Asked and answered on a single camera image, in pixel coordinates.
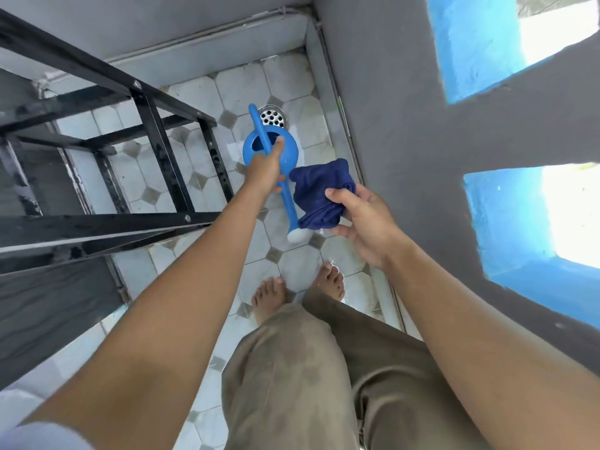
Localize blue plastic watering can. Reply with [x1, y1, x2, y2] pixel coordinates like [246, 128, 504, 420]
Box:
[241, 103, 315, 244]

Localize person's white shirt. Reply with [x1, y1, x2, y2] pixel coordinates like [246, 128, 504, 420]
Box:
[0, 419, 97, 450]

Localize person's left foot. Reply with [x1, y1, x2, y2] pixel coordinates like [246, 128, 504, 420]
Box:
[251, 276, 288, 326]

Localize person's right forearm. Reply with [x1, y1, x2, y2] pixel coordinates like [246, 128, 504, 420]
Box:
[379, 238, 600, 450]

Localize person's olive trousers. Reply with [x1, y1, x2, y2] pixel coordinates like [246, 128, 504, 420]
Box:
[221, 287, 491, 450]

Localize dark blue cloth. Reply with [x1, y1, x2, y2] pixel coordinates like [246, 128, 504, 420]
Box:
[288, 157, 357, 232]

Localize round metal floor drain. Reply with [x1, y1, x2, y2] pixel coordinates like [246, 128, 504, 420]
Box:
[257, 105, 289, 129]

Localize person's left forearm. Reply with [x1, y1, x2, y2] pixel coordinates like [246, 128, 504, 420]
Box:
[18, 184, 268, 450]

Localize person's right hand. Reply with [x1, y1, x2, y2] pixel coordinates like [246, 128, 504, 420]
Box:
[324, 184, 405, 273]

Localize round wooden table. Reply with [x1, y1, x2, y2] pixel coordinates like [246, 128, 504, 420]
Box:
[0, 9, 235, 277]

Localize person's left hand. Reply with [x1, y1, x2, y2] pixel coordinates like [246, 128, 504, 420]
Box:
[242, 137, 287, 196]

